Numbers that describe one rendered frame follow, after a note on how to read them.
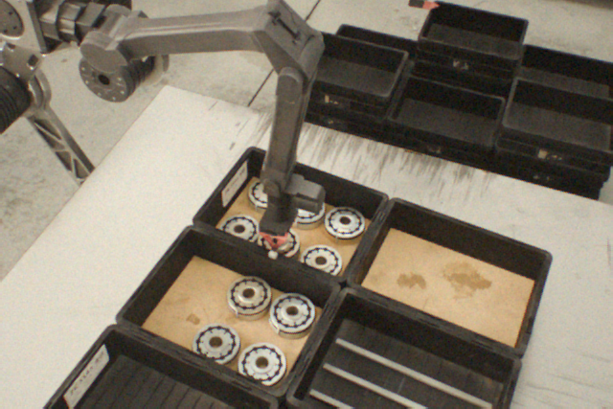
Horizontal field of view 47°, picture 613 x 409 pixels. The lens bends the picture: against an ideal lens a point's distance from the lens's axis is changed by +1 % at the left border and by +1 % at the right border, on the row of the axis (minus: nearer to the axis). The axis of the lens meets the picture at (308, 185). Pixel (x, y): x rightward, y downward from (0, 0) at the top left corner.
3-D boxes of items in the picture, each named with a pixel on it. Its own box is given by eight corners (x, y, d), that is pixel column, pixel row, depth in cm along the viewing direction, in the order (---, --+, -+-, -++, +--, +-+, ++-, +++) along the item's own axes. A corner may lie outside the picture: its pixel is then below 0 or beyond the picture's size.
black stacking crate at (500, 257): (341, 313, 162) (344, 285, 153) (386, 226, 180) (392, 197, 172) (510, 384, 151) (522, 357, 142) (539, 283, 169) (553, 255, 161)
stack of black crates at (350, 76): (284, 157, 291) (284, 71, 258) (309, 114, 311) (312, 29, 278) (375, 183, 282) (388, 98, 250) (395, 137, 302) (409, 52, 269)
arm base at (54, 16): (67, 29, 137) (53, -27, 128) (103, 38, 135) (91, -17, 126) (41, 54, 131) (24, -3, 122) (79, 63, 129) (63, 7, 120)
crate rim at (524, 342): (343, 290, 154) (344, 284, 153) (390, 201, 173) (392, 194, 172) (521, 363, 144) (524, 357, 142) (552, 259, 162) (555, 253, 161)
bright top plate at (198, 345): (184, 356, 148) (184, 355, 147) (205, 318, 154) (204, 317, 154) (228, 372, 146) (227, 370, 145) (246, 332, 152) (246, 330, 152)
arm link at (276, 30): (300, -17, 107) (276, 29, 102) (332, 48, 117) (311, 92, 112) (98, 5, 130) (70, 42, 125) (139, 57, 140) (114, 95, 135)
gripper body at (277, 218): (299, 207, 163) (301, 186, 158) (283, 238, 156) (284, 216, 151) (273, 199, 164) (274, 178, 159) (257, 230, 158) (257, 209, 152)
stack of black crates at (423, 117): (376, 182, 283) (385, 120, 258) (396, 136, 302) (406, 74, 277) (473, 210, 274) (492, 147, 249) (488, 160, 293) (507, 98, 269)
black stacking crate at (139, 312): (122, 349, 154) (112, 321, 145) (192, 254, 172) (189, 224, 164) (282, 425, 143) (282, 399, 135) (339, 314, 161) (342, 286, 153)
